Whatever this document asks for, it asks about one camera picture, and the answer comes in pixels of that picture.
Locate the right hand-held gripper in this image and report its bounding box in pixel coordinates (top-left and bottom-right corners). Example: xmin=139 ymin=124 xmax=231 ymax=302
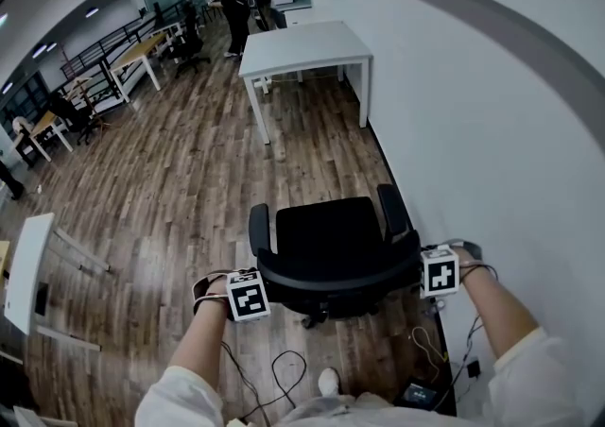
xmin=418 ymin=244 xmax=463 ymax=300

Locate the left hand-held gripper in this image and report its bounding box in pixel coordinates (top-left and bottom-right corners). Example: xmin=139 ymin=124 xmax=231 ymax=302
xmin=224 ymin=266 xmax=272 ymax=324

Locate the black office chair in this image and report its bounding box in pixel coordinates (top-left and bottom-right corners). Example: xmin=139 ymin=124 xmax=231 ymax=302
xmin=248 ymin=182 xmax=423 ymax=330

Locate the person's right forearm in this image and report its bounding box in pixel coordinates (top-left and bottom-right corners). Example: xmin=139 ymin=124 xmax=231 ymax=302
xmin=460 ymin=268 xmax=543 ymax=363

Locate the person's left forearm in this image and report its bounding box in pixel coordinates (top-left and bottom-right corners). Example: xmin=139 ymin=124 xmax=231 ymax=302
xmin=167 ymin=304 xmax=228 ymax=386

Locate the person's right hand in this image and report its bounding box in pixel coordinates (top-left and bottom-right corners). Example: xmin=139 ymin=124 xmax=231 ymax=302
xmin=454 ymin=247 xmax=484 ymax=282

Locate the person's left hand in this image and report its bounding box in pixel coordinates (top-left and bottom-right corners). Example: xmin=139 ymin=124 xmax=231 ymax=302
xmin=195 ymin=272 xmax=233 ymax=314

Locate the dark wrist band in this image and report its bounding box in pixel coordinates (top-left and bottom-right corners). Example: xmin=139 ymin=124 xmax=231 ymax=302
xmin=458 ymin=260 xmax=498 ymax=282

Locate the person's left white shoe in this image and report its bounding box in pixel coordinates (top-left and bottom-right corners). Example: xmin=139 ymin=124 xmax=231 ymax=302
xmin=317 ymin=367 xmax=341 ymax=398

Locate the person in white coat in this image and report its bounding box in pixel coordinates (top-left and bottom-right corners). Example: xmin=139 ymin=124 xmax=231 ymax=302
xmin=134 ymin=326 xmax=590 ymax=427

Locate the black screen device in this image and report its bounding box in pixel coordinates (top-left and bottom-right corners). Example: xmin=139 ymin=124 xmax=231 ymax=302
xmin=394 ymin=382 xmax=441 ymax=412

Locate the white table with slanted legs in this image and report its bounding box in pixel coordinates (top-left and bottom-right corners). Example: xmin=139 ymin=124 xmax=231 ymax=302
xmin=3 ymin=212 xmax=112 ymax=353

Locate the white desk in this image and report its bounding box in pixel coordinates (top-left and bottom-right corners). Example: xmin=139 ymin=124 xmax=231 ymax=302
xmin=237 ymin=20 xmax=374 ymax=145
xmin=282 ymin=7 xmax=317 ymax=27

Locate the wooden top table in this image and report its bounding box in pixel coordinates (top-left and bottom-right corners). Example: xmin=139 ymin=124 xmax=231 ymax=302
xmin=27 ymin=110 xmax=75 ymax=162
xmin=108 ymin=32 xmax=169 ymax=104

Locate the black metal railing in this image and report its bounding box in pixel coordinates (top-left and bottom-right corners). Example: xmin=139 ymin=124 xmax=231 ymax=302
xmin=0 ymin=0 xmax=190 ymax=133

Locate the wooden coat stand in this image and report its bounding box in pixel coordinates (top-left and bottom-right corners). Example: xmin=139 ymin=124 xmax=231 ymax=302
xmin=59 ymin=44 xmax=112 ymax=131

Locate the pale floor cable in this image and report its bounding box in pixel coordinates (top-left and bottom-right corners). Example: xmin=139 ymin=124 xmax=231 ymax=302
xmin=409 ymin=324 xmax=448 ymax=384

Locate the black cable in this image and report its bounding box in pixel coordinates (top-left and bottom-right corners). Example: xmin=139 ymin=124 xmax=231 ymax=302
xmin=219 ymin=339 xmax=308 ymax=427
xmin=443 ymin=314 xmax=483 ymax=417

